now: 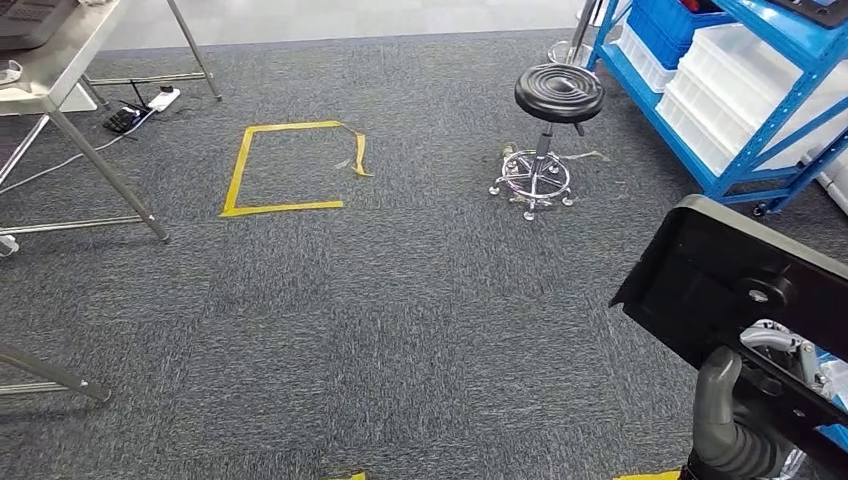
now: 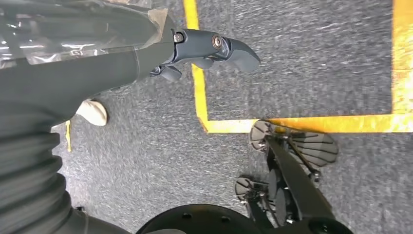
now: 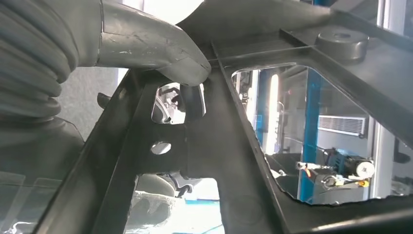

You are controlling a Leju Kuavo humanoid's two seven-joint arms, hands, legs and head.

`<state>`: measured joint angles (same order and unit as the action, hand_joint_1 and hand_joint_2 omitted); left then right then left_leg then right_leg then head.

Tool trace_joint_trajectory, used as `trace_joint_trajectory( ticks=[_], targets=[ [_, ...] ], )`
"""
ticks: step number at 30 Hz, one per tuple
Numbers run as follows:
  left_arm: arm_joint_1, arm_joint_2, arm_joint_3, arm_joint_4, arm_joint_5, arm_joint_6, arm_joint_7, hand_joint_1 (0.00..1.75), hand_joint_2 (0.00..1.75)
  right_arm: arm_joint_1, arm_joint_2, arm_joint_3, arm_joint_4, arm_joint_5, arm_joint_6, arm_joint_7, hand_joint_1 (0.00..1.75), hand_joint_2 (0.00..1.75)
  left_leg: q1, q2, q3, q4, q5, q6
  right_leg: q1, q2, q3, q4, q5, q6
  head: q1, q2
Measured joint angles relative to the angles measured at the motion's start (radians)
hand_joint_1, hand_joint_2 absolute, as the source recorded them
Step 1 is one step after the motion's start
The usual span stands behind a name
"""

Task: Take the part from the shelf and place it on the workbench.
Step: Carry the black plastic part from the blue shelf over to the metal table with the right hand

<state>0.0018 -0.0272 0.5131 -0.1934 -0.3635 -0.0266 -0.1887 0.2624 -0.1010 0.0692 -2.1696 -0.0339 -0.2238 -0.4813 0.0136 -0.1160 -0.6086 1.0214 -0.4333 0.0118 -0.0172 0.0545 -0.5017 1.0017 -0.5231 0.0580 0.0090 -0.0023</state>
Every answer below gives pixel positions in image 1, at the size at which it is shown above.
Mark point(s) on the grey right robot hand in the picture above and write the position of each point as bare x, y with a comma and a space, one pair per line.
719, 384

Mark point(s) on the blue metal shelf rack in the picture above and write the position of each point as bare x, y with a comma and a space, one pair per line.
755, 16

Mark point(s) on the white pipe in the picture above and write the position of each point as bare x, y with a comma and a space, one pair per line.
831, 185

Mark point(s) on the black round swivel stool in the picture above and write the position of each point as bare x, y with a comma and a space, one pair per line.
560, 93

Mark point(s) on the small white plastic bin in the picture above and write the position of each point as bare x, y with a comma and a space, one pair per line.
639, 56

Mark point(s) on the blue plastic bin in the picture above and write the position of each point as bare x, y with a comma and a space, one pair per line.
662, 26

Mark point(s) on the white power strip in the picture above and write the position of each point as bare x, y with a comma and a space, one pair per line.
164, 99

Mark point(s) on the black power adapter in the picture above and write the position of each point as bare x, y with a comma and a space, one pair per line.
122, 119

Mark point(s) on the steel table with laptop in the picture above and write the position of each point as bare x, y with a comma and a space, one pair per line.
60, 73

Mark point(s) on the dark grey laptop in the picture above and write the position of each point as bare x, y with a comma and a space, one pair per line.
26, 23

